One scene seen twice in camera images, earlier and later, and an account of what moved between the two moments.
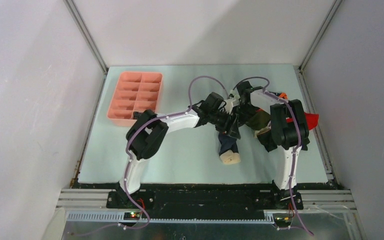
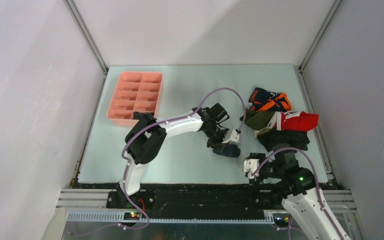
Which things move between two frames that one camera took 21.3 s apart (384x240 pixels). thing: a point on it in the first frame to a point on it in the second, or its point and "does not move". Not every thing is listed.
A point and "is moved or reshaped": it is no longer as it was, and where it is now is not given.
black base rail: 205,201 does not move
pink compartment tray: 137,91 does not move
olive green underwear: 259,120 does not move
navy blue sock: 228,149 is moved or reshaped
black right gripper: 241,121 to 260,178
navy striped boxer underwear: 136,115 does not move
